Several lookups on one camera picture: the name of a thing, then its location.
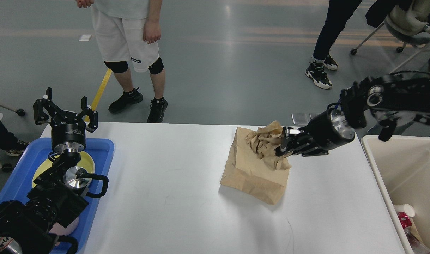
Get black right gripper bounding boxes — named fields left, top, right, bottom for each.
left=275, top=109, right=355, bottom=157

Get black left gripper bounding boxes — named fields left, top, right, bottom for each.
left=33, top=88, right=98, bottom=153

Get brown paper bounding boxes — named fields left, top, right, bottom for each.
left=245, top=121, right=292, bottom=170

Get yellow round plate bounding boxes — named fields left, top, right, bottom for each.
left=32, top=151, right=95, bottom=187

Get brown paper bag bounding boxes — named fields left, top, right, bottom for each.
left=220, top=127, right=292, bottom=205

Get white paper cup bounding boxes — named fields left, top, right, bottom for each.
left=393, top=204, right=416, bottom=218

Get crushed red can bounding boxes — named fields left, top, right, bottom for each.
left=397, top=212, right=413, bottom=230

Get aluminium foil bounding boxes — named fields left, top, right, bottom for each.
left=404, top=227, right=430, bottom=254

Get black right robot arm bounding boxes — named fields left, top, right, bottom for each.
left=275, top=71, right=430, bottom=157

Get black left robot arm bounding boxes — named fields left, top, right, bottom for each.
left=0, top=88, right=109, bottom=254

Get left metal floor plate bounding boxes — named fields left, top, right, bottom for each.
left=291, top=113, right=311, bottom=125

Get metal floor plate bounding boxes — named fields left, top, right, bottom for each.
left=309, top=113, right=323, bottom=121
left=291, top=113, right=311, bottom=125

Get right metal floor plate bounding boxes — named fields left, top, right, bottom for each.
left=309, top=113, right=323, bottom=121

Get white chair leg with caster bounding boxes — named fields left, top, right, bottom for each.
left=0, top=103, right=26, bottom=117

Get seated person dark trousers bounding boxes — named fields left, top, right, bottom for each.
left=0, top=122, right=30, bottom=157

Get person in black shorts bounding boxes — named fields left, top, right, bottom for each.
left=76, top=0, right=168, bottom=123

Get beige plastic bin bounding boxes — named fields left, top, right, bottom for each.
left=361, top=135, right=430, bottom=254

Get person in dark trousers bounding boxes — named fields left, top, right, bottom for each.
left=305, top=0, right=362, bottom=89

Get white office chair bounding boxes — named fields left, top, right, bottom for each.
left=350, top=0, right=430, bottom=73

